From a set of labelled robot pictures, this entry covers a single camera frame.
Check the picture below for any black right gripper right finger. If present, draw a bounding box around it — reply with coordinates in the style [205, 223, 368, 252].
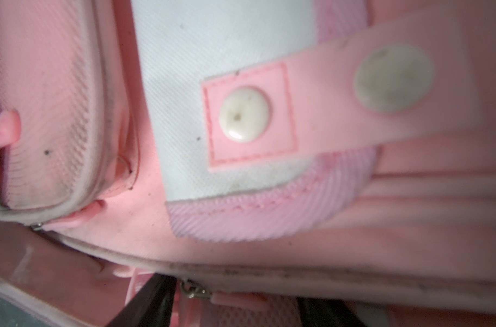
[297, 298, 366, 327]

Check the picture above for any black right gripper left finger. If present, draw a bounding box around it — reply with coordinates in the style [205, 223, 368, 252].
[106, 274, 177, 327]

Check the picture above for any pink school backpack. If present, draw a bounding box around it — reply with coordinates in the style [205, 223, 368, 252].
[0, 1, 496, 326]

